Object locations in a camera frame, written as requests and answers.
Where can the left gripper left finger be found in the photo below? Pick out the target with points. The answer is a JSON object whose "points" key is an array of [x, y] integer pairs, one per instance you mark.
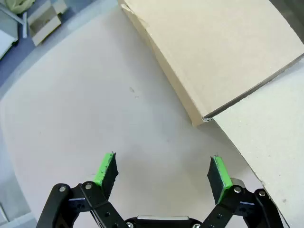
{"points": [[104, 185]]}

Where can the white desk with cabinet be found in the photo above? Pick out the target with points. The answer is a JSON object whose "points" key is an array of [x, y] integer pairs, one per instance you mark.
{"points": [[7, 31]]}

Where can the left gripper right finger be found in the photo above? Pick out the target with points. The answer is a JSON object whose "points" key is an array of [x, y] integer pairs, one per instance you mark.
{"points": [[218, 187]]}

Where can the yellow plastic bag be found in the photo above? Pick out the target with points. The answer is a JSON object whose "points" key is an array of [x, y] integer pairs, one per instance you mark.
{"points": [[16, 4]]}

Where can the small open cardboard box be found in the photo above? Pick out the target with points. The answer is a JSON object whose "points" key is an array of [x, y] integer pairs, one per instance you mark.
{"points": [[45, 26]]}

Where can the large brown cardboard box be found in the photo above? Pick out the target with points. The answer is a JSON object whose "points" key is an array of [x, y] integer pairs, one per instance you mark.
{"points": [[213, 52]]}

